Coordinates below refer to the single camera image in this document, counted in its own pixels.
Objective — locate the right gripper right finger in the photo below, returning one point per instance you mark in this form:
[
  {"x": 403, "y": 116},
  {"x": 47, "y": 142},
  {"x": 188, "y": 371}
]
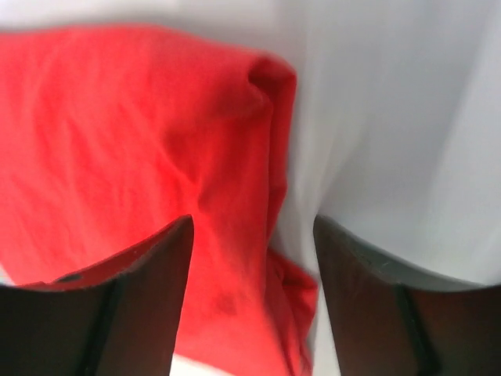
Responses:
[{"x": 388, "y": 318}]

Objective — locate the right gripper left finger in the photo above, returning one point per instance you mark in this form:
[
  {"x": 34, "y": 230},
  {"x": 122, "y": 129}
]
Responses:
[{"x": 117, "y": 317}]

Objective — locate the red garment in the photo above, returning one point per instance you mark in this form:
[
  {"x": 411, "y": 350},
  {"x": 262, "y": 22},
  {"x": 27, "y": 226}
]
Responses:
[{"x": 110, "y": 133}]

